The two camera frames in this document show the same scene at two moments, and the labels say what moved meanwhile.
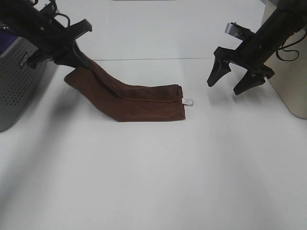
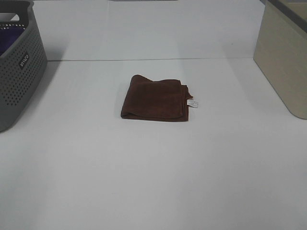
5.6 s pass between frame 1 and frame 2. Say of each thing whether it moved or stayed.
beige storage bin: stayed
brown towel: moved
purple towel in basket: stayed
